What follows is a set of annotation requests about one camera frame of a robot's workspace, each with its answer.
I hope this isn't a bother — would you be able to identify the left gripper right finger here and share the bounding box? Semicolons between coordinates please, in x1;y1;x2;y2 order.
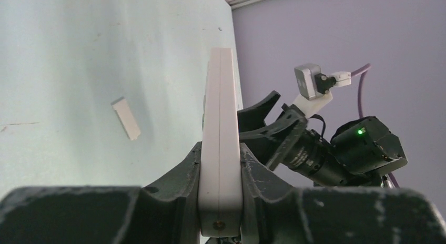
240;144;445;243

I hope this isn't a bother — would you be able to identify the white remote control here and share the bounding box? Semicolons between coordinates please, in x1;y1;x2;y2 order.
198;48;243;238

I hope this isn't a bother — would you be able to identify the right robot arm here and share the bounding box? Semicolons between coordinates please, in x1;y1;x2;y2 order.
237;91;408;187

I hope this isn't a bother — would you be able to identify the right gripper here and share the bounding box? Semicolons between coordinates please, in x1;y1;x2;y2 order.
237;90;308;171

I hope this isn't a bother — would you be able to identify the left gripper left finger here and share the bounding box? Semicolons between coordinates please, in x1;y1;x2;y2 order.
1;143;201;243

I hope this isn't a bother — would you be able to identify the white battery cover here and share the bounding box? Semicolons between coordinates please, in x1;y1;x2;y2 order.
111;97;141;141

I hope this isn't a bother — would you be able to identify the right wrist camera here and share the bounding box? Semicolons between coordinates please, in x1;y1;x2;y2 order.
293;63;351;118

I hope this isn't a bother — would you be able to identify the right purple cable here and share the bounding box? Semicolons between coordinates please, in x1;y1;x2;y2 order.
350;63;401;188

